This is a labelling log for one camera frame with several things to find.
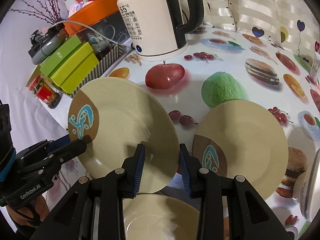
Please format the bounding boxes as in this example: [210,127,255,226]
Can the beige plate bottom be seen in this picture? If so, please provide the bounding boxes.
[123,194,199,240]

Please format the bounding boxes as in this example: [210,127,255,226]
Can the beige plate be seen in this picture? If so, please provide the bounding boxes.
[191,100,289,199]
[123,194,199,240]
[68,77,179,193]

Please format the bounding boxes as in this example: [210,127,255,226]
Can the white bowl blue rim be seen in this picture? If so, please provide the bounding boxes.
[292,150,320,222]

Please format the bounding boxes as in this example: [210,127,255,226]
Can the left hand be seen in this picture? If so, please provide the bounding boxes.
[6,195,49,226]

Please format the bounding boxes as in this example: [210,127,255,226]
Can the red label jar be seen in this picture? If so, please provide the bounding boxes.
[29,75,61,109]

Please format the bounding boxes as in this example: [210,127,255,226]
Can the striped black white box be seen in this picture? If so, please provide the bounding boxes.
[68,45,125,98]

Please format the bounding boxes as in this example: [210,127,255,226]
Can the yellow-green box lower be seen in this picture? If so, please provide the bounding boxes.
[51,42,99,94]

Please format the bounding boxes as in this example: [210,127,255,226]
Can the green box upper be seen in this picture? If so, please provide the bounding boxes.
[40,35,82,77]

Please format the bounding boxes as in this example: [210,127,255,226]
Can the grey device with clamp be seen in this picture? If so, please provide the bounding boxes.
[28,23,67,65]

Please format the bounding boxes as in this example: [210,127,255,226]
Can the fruit print tablecloth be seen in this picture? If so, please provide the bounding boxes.
[93,29,319,239]

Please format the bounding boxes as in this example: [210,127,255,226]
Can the purple branch decoration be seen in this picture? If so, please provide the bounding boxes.
[8,0,68,25]

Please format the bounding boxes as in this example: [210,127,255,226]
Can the orange box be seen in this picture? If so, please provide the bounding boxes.
[67,0,119,26]

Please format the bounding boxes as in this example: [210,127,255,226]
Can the white electric kettle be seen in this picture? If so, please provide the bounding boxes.
[117,0,204,61]

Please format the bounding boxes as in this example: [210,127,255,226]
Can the striped heart curtain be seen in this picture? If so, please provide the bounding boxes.
[172,0,320,55]

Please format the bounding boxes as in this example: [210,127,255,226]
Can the white cable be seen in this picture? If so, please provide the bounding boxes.
[51,19,133,49]

